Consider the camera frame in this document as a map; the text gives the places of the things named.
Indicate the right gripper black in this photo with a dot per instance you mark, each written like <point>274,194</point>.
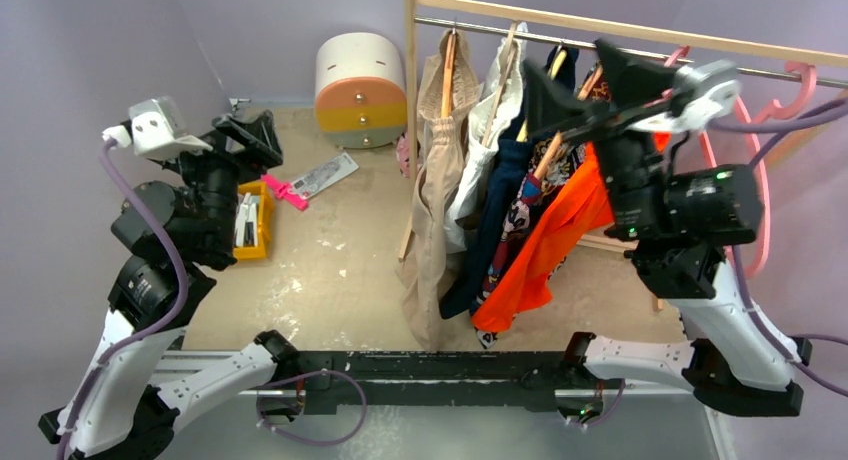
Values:
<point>610,122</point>

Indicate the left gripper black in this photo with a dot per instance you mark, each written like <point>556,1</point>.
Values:
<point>262,150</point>

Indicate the pink plastic hanger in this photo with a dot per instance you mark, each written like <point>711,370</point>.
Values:
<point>755,146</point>

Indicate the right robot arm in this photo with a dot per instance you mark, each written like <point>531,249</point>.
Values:
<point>680,225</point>

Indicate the patterned shorts on hanger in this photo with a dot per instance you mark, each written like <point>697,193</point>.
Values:
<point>549,170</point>

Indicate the navy shorts on hanger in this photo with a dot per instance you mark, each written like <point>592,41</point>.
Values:
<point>509,169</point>

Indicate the white shorts on hanger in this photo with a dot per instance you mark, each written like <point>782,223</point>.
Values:
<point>498,106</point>

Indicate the orange shorts on hanger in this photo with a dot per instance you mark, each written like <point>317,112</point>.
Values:
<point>580,206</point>

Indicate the beige shorts on hanger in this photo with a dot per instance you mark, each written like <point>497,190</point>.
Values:
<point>449,89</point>

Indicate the pink plastic clip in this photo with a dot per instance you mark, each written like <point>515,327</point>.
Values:
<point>284,191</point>

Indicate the yellow plastic bin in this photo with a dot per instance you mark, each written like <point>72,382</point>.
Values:
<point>253,220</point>

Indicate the printed flat package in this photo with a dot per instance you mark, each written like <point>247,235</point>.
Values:
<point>325,175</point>

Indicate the round drawer cabinet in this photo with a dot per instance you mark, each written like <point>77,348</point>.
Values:
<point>360,97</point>

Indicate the wooden clothes rack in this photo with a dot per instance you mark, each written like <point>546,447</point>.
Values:
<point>778,154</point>

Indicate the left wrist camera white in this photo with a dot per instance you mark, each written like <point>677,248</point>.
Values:
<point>156,131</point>

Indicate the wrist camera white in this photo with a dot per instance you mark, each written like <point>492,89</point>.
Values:
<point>699,94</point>
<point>156,131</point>

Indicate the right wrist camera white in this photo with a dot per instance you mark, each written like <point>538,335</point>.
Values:
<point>699,94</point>

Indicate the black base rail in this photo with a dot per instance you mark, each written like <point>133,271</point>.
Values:
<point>537,381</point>

